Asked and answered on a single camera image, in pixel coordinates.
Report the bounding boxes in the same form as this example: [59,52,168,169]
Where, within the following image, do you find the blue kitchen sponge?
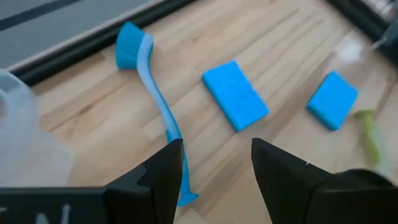
[201,60,271,133]
[305,70,359,132]

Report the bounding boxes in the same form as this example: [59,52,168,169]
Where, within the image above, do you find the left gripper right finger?
[250,138,398,224]

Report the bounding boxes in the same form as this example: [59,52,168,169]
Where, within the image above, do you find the blue dish brush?
[114,21,200,208]

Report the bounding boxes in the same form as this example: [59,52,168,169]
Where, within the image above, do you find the clear plastic bin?
[0,68,75,188]

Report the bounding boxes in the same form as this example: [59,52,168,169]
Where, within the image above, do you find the black table edge frame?
[11,0,398,87]

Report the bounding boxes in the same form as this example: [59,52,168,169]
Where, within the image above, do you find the yellow-green dish brush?
[352,108,382,166]

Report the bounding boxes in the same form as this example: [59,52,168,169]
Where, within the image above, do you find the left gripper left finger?
[0,138,184,224]

